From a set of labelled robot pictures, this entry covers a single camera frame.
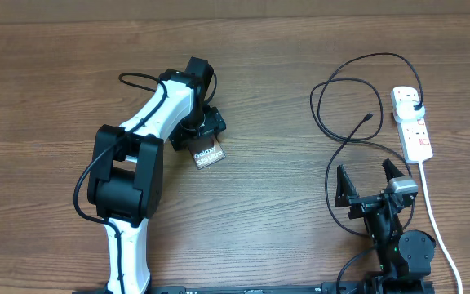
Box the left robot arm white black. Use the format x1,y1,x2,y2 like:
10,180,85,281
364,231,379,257
73,57,226,293

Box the white power strip cord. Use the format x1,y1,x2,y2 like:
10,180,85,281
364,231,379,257
417,161,464,294

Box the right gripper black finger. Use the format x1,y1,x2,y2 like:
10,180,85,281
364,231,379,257
382,158,404,182
335,165,358,207

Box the white power strip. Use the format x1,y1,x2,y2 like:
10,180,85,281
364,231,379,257
391,86,433,164

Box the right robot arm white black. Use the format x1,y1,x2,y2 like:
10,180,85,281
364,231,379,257
335,159,436,293

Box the white charger plug adapter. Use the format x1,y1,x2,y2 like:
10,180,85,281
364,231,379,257
393,100,426,123

